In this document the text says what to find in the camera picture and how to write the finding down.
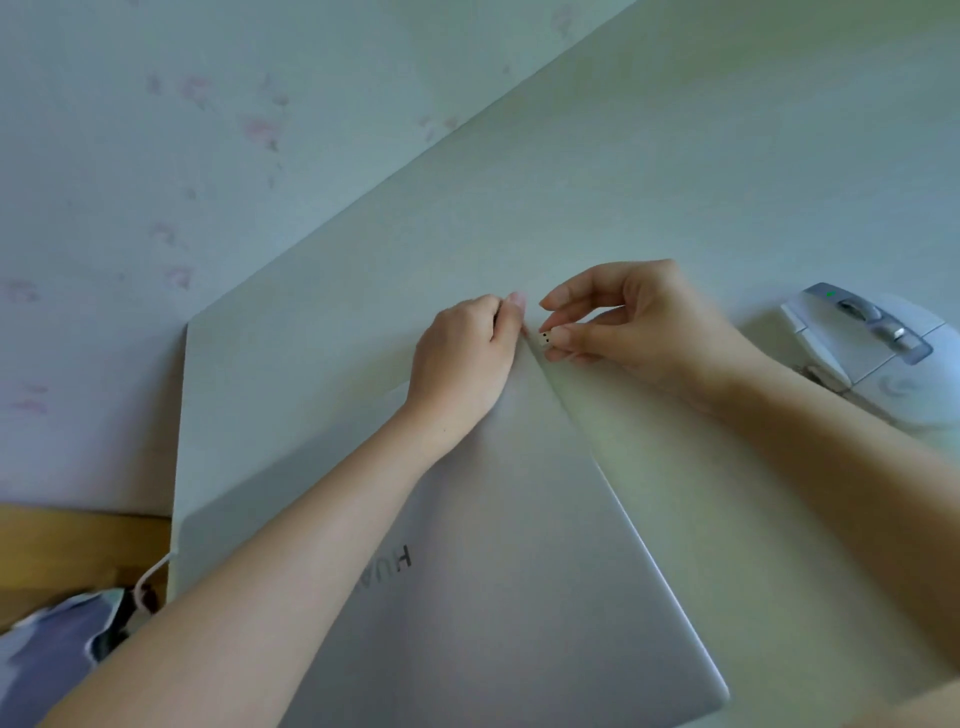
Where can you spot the person's right hand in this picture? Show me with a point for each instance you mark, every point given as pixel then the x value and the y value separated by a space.
pixel 660 330

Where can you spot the person's left hand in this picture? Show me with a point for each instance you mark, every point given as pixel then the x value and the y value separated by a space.
pixel 457 367

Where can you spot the person's right thumb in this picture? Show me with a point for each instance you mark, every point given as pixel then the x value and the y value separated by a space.
pixel 589 337

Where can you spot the person's right middle finger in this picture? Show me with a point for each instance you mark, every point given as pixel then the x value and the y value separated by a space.
pixel 604 316

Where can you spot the person's left thumb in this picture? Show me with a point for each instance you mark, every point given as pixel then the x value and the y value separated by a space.
pixel 513 315

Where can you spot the silver laptop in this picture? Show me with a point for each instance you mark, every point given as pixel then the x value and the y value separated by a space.
pixel 525 570

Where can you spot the person's right forearm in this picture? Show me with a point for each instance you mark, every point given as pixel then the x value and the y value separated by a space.
pixel 847 480

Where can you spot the person's left forearm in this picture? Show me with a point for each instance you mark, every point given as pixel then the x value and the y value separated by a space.
pixel 247 592

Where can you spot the white computer mouse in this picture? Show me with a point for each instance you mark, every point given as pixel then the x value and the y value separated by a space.
pixel 877 352

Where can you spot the blue grey patterned cloth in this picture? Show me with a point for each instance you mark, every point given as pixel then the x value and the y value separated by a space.
pixel 52 652

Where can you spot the wooden furniture frame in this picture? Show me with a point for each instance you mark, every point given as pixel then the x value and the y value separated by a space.
pixel 67 547

